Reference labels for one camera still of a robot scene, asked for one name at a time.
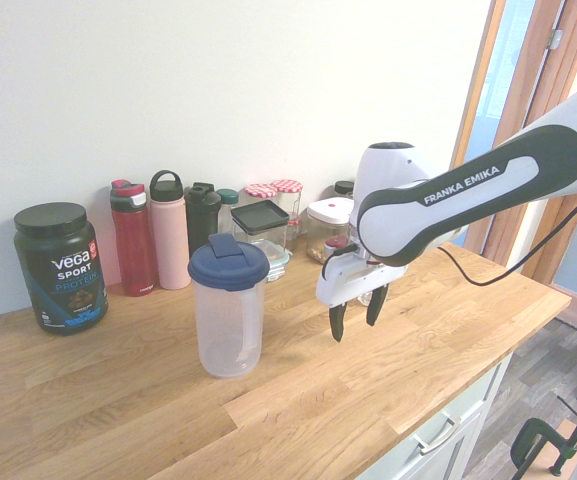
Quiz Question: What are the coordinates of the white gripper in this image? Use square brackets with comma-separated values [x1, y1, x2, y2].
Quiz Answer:
[316, 243, 410, 344]

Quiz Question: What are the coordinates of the clear pitcher with blue lid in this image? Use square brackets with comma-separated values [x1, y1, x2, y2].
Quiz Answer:
[187, 232, 271, 380]

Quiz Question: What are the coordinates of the red water bottle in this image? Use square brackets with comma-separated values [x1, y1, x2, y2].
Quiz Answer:
[109, 179, 159, 297]

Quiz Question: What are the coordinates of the glass food container clip lid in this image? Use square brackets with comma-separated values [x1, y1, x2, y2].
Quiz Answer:
[255, 239, 295, 284]

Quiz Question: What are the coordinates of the glass jar white lid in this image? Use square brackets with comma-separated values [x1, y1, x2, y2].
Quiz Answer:
[306, 197, 355, 265]

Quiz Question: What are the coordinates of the jar with black lid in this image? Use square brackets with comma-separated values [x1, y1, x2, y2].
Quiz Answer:
[323, 180, 356, 201]

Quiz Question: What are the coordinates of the jar with red checked lid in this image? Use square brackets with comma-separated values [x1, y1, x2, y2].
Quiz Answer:
[244, 183, 279, 207]
[272, 178, 305, 239]

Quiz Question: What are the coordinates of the clear container black square lid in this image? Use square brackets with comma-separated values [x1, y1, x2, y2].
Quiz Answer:
[230, 201, 291, 256]

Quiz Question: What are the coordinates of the pale green cabinet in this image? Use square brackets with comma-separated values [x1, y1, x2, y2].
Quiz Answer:
[352, 349, 515, 480]

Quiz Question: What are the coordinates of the green capped bottle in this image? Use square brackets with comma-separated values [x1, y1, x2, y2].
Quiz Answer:
[216, 188, 240, 236]

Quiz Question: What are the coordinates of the black shaker bottle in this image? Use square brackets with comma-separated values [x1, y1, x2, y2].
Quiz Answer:
[184, 182, 223, 261]

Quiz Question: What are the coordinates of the pink insulated bottle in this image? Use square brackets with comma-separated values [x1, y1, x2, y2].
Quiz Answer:
[148, 169, 193, 291]

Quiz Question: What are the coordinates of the black clamp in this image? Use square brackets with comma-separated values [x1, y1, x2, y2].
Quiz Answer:
[510, 418, 577, 480]

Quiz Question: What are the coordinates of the black Vega protein tub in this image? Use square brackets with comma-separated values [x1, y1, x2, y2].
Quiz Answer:
[13, 201, 110, 337]

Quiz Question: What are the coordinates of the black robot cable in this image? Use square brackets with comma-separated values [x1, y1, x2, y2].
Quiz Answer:
[435, 183, 577, 288]

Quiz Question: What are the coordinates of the metal drawer handle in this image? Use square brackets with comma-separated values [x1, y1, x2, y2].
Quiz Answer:
[412, 414, 462, 456]

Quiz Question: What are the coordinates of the wooden door frame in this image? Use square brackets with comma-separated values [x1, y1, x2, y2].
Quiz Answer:
[449, 0, 577, 282]

